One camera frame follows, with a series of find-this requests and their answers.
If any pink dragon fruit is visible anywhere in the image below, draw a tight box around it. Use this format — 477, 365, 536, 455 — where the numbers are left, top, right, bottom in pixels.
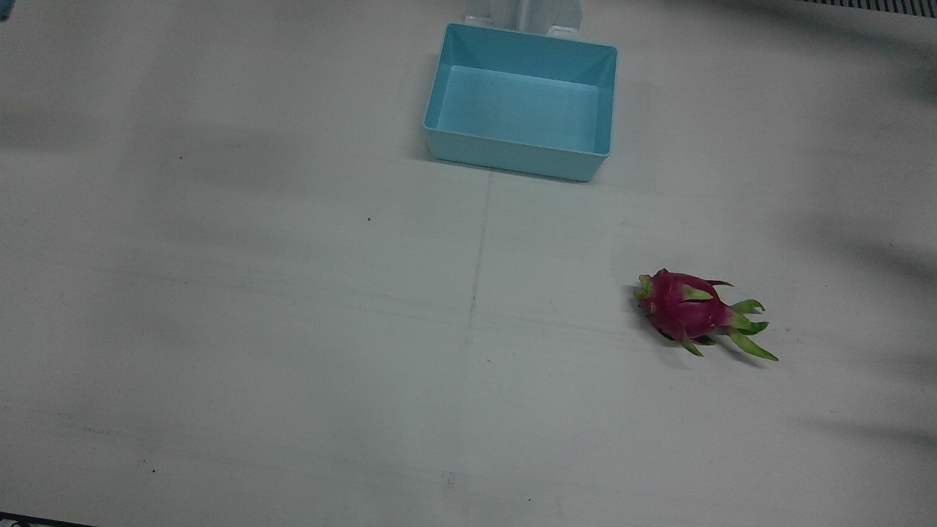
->
632, 268, 780, 362

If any light blue plastic box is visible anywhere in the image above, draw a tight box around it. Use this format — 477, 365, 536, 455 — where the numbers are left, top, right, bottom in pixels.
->
423, 22, 619, 183

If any white camera stand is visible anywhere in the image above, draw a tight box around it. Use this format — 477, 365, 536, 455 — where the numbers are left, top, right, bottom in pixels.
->
461, 0, 584, 37

